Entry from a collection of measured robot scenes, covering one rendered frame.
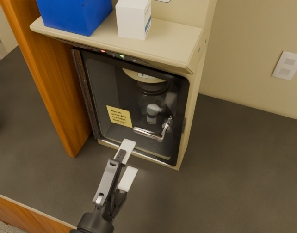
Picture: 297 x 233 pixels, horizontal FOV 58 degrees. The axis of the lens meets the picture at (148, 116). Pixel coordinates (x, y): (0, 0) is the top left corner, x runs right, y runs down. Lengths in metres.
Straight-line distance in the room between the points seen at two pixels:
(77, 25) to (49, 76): 0.27
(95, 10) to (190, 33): 0.18
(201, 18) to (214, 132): 0.63
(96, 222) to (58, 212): 0.37
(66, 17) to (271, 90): 0.88
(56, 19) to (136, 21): 0.15
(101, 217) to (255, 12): 0.78
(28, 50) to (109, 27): 0.22
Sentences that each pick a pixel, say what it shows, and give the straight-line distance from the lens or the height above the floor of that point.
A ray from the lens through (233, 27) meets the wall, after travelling 1.04.
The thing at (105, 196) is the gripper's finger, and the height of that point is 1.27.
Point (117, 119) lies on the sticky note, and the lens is 0.84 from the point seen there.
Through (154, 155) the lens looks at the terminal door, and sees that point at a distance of 0.91.
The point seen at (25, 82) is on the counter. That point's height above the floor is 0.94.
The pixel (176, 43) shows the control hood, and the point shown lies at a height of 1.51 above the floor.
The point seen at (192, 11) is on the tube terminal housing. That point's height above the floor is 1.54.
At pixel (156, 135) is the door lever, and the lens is 0.73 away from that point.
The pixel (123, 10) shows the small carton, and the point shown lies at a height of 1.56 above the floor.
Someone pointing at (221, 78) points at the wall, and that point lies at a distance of 1.18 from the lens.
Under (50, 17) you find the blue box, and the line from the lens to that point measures 0.55.
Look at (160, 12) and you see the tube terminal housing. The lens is 0.56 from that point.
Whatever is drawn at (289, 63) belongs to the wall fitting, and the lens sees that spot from 1.10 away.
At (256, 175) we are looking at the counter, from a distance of 1.04.
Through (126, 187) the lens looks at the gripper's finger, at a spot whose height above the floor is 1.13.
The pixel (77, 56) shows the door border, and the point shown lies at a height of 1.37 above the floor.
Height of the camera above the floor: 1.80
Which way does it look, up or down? 51 degrees down
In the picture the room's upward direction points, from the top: straight up
